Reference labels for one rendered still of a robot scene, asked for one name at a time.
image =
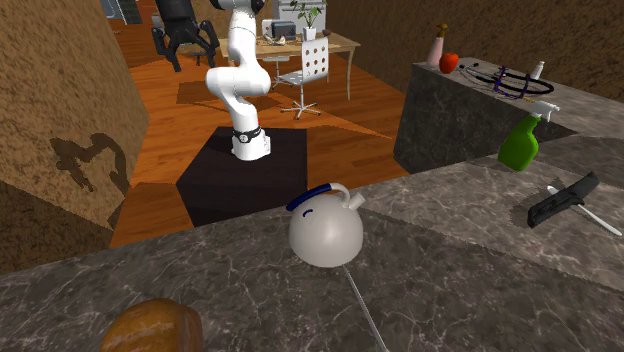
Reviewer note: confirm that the wooden table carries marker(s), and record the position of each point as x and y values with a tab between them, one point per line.
341	46

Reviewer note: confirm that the small white shaker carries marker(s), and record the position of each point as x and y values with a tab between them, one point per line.
536	72

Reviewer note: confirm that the pink bottle with yellow top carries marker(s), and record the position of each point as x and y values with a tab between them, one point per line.
435	51

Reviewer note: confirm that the white plastic knife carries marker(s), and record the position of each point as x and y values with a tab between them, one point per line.
597	220

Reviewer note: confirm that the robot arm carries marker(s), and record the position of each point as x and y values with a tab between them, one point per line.
240	80

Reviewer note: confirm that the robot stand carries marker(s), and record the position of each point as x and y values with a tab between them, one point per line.
244	187

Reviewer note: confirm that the green spray bottle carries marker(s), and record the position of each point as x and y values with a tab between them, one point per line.
519	146

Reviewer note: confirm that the thin grey metal rod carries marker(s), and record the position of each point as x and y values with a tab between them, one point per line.
363	307

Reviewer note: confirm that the brown bread loaf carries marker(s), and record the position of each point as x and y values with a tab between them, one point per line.
153	327

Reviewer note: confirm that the red apple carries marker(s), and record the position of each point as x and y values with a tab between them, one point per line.
448	63

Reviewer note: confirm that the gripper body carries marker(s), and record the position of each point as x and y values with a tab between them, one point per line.
175	13

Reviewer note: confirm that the white perforated swivel chair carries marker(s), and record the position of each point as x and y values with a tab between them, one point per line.
314	61

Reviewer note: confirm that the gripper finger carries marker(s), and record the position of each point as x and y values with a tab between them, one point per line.
212	43
162	48

